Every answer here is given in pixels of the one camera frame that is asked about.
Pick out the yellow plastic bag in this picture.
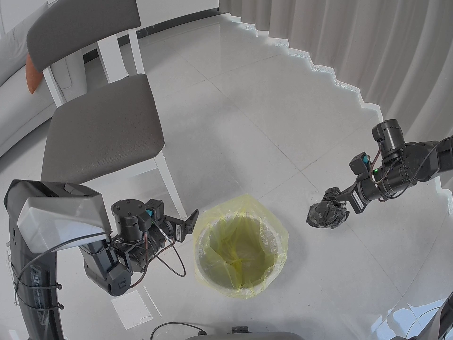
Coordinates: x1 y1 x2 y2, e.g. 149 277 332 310
193 194 289 299

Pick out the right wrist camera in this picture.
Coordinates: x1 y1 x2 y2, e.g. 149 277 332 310
349 152 371 181

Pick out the white trash bin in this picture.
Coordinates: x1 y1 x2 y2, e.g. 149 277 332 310
194 210 288 294

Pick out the pale grey sofa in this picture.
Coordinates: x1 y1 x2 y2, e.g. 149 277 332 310
0 0 87 158

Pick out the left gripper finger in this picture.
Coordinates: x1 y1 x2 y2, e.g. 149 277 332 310
184 209 200 234

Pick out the grey curtain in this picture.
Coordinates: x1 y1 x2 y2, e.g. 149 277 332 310
218 0 453 145

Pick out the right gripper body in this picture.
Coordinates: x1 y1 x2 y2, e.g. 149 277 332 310
348 177 388 215

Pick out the black plastic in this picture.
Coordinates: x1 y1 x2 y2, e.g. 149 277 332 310
306 187 351 230

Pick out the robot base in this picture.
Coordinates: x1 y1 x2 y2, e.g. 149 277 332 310
184 326 301 340

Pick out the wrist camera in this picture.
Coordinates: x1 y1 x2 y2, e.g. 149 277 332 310
349 152 371 181
141 199 165 226

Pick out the white chair with grey cushions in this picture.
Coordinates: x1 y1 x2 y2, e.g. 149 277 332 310
26 0 187 219

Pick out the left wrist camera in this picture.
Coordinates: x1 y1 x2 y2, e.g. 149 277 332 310
141 199 165 226

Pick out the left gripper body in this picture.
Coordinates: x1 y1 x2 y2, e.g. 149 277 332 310
147 217 187 261

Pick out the orange cushion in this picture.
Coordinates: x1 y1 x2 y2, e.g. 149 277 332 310
25 53 43 95

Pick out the black cable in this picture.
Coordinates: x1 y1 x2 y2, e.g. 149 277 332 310
143 238 187 279
12 232 114 307
150 323 207 340

